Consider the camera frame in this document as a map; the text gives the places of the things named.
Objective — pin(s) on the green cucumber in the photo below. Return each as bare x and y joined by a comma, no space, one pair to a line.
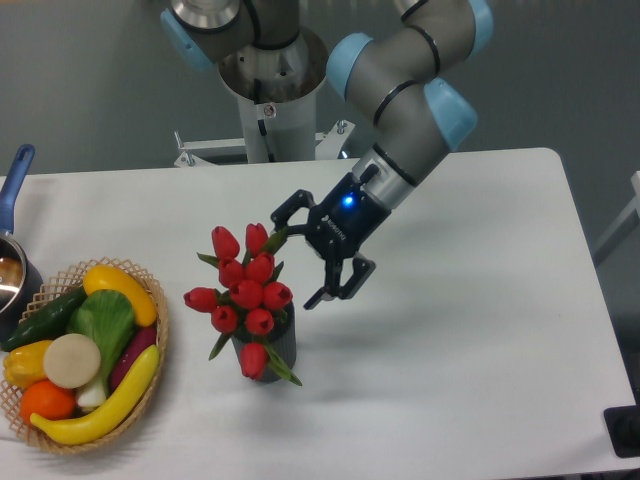
48,322

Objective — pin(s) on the purple sweet potato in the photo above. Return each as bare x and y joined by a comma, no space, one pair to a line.
144,338

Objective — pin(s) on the beige round disc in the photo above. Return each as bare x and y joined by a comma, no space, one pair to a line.
71,361

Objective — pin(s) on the red tulip bouquet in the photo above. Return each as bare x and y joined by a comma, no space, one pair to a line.
250,294

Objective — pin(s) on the woven wicker basket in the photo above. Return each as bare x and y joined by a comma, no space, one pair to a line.
59,284

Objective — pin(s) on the dark grey ribbed vase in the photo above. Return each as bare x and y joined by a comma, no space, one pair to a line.
271,357

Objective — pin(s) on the blue handled saucepan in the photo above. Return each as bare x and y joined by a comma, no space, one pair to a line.
20,280

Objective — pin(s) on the orange fruit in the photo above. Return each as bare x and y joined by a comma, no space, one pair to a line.
48,400

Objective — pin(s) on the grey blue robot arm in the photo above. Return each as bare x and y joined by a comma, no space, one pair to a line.
396,83

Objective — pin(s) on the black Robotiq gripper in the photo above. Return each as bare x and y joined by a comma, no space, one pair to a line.
336,228

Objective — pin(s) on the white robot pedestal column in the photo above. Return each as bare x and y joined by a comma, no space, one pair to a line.
276,96

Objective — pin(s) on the white furniture leg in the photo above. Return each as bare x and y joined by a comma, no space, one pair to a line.
620,227

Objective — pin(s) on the black device at edge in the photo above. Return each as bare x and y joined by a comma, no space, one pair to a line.
623,428

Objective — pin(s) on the yellow banana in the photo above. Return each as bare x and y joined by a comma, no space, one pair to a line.
107,417

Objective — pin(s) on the green bok choy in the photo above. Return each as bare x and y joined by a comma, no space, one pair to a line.
106,317

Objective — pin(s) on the yellow bell pepper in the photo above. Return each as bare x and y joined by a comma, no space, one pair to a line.
24,366

